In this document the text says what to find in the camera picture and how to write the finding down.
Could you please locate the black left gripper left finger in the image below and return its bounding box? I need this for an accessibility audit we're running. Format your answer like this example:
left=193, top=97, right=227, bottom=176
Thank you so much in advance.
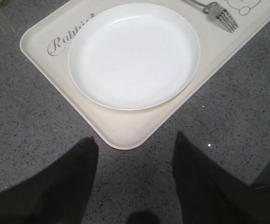
left=0, top=138, right=99, bottom=224

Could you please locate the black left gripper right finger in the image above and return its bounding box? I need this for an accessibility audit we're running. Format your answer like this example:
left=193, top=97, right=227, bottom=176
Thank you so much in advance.
left=172, top=132, right=270, bottom=224

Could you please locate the white round plate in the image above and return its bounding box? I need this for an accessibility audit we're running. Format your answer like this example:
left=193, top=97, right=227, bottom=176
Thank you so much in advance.
left=68, top=3, right=200, bottom=110

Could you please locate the silver metal fork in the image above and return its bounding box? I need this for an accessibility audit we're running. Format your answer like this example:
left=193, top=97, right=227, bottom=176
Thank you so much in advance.
left=184, top=0, right=239, bottom=33

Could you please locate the cream rabbit serving tray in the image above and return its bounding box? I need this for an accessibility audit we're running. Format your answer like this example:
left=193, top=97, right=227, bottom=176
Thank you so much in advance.
left=20, top=0, right=270, bottom=150

